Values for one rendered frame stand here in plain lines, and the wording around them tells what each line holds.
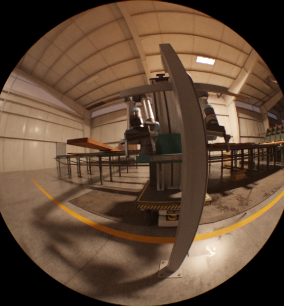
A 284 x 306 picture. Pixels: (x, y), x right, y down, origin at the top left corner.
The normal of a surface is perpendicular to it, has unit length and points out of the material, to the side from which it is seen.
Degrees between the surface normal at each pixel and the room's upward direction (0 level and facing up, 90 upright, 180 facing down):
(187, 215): 90
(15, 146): 87
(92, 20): 175
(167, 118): 90
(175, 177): 90
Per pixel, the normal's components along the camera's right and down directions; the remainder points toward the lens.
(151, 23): 0.03, 0.99
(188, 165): -0.25, -0.01
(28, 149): 0.96, -0.09
